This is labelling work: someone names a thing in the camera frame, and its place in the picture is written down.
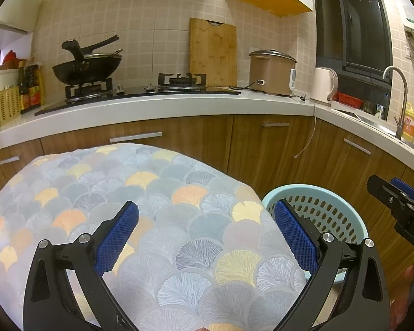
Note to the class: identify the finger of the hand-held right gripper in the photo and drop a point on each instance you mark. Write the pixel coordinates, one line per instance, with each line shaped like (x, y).
(405, 188)
(383, 191)

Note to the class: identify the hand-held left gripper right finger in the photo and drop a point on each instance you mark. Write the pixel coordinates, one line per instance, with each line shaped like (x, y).
(296, 238)

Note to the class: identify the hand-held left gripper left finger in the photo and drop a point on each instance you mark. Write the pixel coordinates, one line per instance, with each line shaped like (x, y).
(117, 238)

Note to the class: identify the light blue perforated plastic basket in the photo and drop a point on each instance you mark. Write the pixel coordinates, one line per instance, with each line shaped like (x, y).
(331, 210)

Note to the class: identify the yellow dish soap bottle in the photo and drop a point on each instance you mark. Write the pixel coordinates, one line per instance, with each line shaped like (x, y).
(410, 124)

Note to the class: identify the fan-patterned tablecloth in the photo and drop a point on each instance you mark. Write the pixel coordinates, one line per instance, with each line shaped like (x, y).
(179, 220)

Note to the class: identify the steel sink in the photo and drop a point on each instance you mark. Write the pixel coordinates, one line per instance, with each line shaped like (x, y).
(365, 119)

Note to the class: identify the curved metal faucet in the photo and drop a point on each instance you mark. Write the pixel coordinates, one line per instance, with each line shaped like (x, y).
(404, 103)

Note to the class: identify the red plastic tray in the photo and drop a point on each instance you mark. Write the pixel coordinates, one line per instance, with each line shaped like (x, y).
(346, 99)

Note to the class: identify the cream electric kettle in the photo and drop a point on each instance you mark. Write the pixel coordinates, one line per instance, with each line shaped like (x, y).
(324, 84)

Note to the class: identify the wooden kitchen base cabinet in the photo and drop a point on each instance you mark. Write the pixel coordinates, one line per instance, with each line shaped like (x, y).
(200, 138)

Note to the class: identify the white kitchen countertop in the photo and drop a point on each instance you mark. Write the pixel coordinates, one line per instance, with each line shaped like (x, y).
(158, 107)

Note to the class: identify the small white plug-in device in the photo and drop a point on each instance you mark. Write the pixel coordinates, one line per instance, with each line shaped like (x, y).
(293, 80)

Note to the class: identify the black glass gas stove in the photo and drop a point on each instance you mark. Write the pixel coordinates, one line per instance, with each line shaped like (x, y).
(141, 91)

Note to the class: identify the brown rice cooker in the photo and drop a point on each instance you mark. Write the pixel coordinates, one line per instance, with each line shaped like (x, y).
(271, 74)

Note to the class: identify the black wok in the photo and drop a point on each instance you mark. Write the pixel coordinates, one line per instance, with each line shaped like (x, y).
(89, 70)

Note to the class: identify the yellow perforated basket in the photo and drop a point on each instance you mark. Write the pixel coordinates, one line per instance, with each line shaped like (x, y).
(7, 107)

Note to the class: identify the dark sauce bottle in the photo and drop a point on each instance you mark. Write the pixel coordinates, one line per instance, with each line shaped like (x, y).
(24, 89)
(34, 88)

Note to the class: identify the dark kitchen window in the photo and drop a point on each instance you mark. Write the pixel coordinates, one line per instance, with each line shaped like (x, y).
(352, 20)

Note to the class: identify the bamboo cutting board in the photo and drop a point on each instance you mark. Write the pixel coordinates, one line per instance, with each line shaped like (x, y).
(212, 51)

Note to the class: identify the red cloth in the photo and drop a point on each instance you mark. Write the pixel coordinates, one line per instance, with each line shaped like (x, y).
(10, 60)

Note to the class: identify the white wall socket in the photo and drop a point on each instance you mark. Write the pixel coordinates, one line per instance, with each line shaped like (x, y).
(407, 52)

